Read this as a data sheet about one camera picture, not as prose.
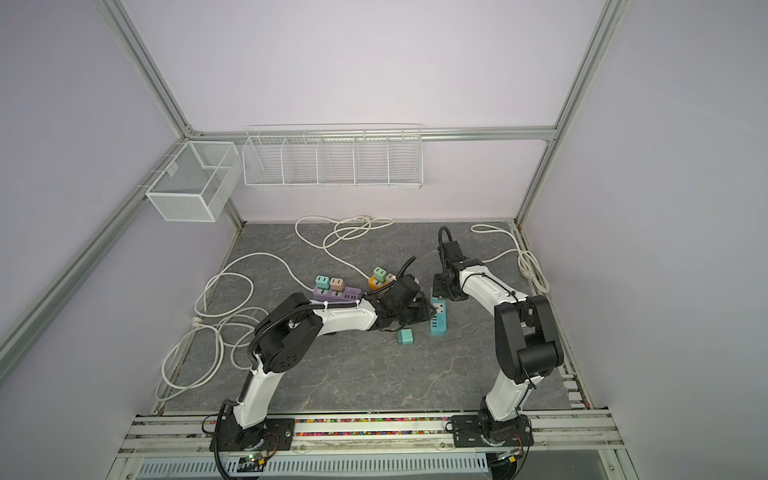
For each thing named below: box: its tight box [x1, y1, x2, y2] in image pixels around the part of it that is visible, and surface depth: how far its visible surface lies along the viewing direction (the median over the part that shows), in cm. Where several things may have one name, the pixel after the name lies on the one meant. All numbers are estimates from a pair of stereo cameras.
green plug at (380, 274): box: [373, 266, 387, 283], surface depth 99 cm
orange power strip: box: [368, 276, 387, 291], surface depth 101 cm
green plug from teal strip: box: [397, 328, 414, 345], surface depth 90 cm
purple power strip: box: [313, 286, 361, 302], surface depth 98 cm
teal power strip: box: [430, 296, 447, 336], surface depth 93 cm
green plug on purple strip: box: [315, 275, 331, 290], surface depth 98 cm
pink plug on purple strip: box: [330, 277, 345, 292], surface depth 96 cm
